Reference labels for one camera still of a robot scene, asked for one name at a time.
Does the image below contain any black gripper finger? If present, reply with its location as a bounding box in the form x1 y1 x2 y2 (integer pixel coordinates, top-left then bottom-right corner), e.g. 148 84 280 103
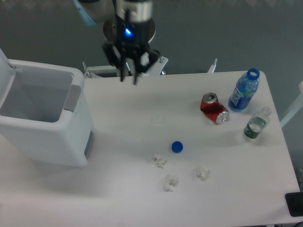
102 43 126 82
132 48 160 86

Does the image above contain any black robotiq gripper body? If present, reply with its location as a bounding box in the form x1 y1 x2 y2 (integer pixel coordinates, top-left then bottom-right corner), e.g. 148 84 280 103
112 14 152 61

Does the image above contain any white trash can with lid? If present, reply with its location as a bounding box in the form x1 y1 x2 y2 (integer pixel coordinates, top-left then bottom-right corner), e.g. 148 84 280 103
0 53 94 167

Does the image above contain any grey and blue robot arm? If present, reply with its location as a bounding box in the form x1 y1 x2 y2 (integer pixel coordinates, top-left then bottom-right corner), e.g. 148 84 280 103
73 0 160 84

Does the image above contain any white translucent bottle cap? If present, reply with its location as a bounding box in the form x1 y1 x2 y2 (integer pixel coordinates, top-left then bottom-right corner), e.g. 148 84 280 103
151 115 163 124

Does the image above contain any crushed red soda can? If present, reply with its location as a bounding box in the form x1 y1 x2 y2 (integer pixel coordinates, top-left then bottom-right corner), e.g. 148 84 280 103
200 92 229 125

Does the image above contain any blue bottle cap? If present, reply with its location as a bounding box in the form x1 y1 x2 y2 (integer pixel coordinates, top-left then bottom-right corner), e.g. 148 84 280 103
171 141 183 154

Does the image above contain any blue plastic drink bottle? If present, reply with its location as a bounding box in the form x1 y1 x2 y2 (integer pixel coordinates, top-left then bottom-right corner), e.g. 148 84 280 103
228 68 260 112

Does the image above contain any crumpled white tissue left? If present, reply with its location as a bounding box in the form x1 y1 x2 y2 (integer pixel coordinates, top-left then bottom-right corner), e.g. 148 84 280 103
153 154 168 169

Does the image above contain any crumpled white tissue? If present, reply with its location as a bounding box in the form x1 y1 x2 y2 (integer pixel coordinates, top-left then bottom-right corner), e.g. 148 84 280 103
195 166 210 181
162 174 179 192
153 154 168 169

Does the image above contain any clear bottle with green label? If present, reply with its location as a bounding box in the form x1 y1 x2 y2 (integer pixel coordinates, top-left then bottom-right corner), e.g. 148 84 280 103
243 106 271 139

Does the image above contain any crumpled white tissue bottom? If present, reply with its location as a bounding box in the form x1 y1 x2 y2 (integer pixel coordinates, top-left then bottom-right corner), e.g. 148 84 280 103
162 174 179 192

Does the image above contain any crumpled white tissue right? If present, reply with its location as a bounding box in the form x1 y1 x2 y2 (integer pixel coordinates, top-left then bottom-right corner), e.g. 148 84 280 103
195 166 210 181

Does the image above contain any black device at table edge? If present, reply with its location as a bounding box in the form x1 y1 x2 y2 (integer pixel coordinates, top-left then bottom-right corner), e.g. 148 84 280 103
285 192 303 217

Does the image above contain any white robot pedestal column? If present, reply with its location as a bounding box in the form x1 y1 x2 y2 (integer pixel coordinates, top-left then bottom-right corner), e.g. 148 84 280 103
113 59 157 77

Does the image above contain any white frame at right edge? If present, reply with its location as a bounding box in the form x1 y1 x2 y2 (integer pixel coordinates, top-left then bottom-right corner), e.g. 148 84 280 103
280 82 303 128

